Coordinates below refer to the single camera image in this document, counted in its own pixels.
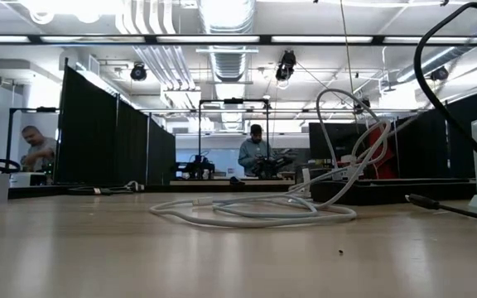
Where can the black power strip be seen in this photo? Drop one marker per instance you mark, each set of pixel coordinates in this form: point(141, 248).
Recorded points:
point(387, 194)

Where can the person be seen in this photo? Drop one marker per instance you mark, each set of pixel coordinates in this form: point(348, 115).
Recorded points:
point(253, 151)
point(39, 151)

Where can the small black clamp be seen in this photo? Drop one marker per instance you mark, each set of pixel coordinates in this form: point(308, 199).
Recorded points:
point(237, 180)

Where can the white ceiling pipes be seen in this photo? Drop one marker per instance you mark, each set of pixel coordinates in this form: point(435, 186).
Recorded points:
point(176, 70)

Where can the black monitor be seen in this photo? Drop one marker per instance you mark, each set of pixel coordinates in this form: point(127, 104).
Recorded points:
point(342, 140)

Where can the red storage bins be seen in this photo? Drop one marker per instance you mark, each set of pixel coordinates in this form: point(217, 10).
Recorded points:
point(375, 145)

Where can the black curtain partition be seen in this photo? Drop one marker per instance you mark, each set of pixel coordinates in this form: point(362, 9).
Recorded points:
point(97, 136)
point(420, 145)

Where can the distant black frame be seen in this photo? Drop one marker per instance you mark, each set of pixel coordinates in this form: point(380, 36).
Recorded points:
point(46, 109)
point(233, 100)

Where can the silver air duct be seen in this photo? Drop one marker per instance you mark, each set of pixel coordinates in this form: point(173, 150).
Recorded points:
point(224, 64)
point(441, 56)

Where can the black hanging camera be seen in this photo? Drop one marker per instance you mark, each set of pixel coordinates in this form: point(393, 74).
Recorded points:
point(362, 105)
point(286, 68)

